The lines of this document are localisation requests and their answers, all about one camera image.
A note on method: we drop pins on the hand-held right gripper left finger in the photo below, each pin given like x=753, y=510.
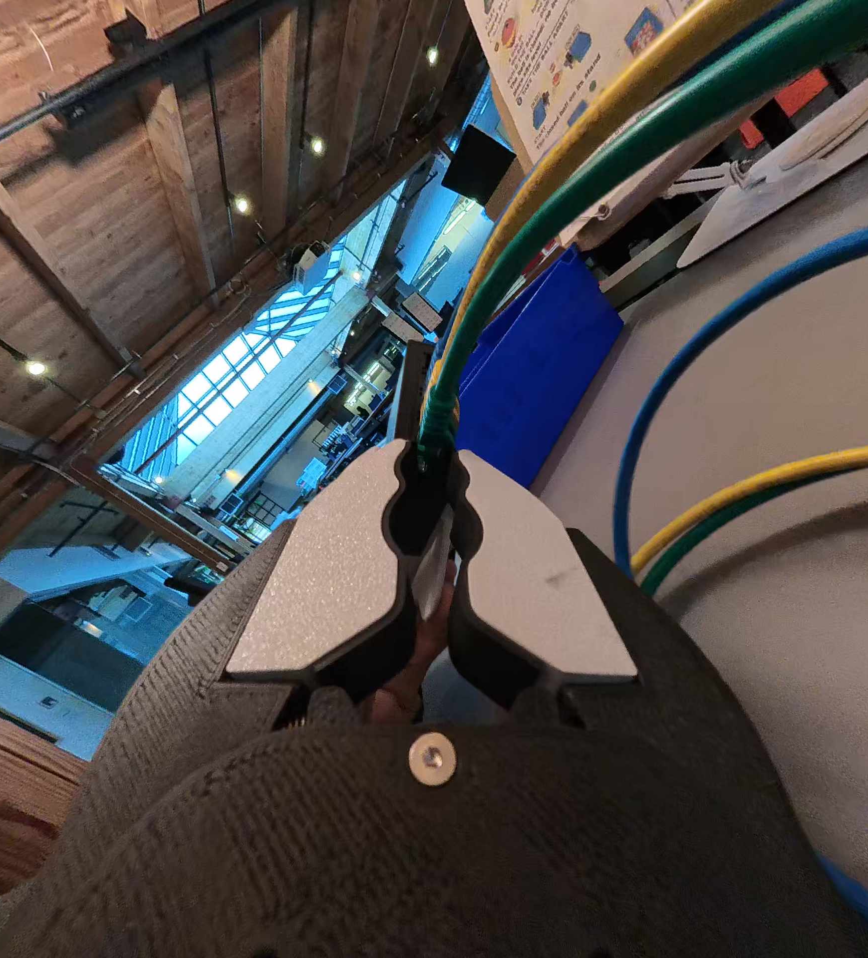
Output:
x=321, y=591

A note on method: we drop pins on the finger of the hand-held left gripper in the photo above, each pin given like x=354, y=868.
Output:
x=434, y=569

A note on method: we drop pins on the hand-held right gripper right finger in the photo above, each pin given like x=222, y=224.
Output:
x=546, y=599

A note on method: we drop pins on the black network switch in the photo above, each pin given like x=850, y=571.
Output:
x=419, y=509

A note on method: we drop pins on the person's left hand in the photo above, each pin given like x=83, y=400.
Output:
x=404, y=696

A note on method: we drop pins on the blue plastic bin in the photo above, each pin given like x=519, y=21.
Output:
x=538, y=374

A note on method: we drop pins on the white ceiling unit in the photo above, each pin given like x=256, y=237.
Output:
x=312, y=266

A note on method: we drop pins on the black hanging monitor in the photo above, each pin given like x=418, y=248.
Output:
x=479, y=165

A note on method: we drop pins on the printed instruction board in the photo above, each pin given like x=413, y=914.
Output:
x=531, y=52

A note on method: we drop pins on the red box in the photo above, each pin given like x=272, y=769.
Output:
x=800, y=93

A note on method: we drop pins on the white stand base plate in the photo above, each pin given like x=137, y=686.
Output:
x=815, y=150

